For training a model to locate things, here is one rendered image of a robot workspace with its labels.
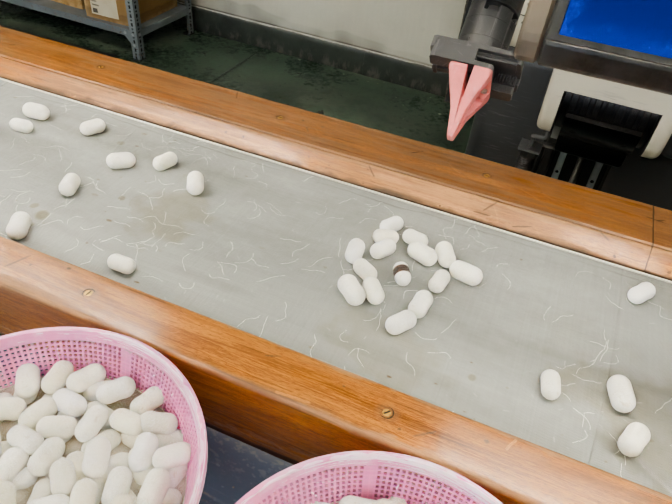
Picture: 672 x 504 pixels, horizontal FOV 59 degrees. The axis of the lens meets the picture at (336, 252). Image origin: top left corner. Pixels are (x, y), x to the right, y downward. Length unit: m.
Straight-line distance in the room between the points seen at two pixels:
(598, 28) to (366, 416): 0.32
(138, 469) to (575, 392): 0.39
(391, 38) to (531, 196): 2.08
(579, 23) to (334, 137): 0.50
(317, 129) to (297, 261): 0.25
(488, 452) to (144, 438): 0.27
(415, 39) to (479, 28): 2.07
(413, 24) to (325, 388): 2.36
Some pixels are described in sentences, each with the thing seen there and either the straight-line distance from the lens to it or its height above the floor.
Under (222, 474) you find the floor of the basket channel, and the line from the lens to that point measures 0.58.
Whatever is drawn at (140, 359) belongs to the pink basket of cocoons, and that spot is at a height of 0.76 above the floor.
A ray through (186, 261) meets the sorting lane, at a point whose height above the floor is 0.74.
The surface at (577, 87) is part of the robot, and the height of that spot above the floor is 0.76.
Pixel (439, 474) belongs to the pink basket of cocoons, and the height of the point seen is 0.77.
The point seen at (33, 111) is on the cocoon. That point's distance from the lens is 0.95.
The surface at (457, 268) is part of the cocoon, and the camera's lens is 0.66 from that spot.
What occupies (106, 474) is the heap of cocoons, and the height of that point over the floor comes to 0.73.
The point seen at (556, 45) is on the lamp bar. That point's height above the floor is 1.06.
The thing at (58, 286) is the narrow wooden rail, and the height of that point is 0.76.
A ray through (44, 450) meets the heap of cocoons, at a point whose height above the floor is 0.74.
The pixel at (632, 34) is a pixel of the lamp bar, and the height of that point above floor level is 1.07.
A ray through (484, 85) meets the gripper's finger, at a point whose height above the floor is 0.91.
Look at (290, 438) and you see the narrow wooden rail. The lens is 0.55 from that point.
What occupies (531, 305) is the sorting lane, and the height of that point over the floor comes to 0.74.
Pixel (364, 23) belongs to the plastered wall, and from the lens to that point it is 2.84.
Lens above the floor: 1.18
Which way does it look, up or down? 41 degrees down
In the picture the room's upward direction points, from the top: 6 degrees clockwise
